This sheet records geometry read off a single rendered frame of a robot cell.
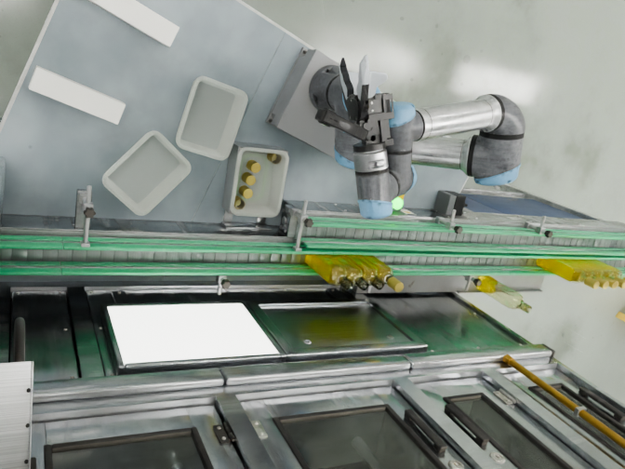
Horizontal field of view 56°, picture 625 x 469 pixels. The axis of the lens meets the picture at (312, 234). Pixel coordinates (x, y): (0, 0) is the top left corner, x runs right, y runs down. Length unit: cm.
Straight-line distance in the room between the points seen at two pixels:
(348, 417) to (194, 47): 114
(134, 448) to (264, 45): 123
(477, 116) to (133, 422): 107
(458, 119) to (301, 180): 75
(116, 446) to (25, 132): 93
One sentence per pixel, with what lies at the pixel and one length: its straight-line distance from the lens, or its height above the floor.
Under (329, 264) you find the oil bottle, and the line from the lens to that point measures 186.
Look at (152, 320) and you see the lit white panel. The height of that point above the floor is 109.
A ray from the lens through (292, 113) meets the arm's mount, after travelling 187.
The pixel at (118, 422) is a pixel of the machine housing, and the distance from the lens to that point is 136.
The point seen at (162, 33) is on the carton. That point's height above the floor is 81.
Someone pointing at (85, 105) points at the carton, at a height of 81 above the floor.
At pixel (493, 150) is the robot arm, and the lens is 164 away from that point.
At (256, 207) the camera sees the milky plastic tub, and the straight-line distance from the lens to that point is 197.
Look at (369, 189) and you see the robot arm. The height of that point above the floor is 149.
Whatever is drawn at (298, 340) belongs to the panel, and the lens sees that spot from 168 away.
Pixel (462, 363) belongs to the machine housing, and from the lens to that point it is 184.
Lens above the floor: 255
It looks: 58 degrees down
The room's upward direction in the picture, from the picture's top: 128 degrees clockwise
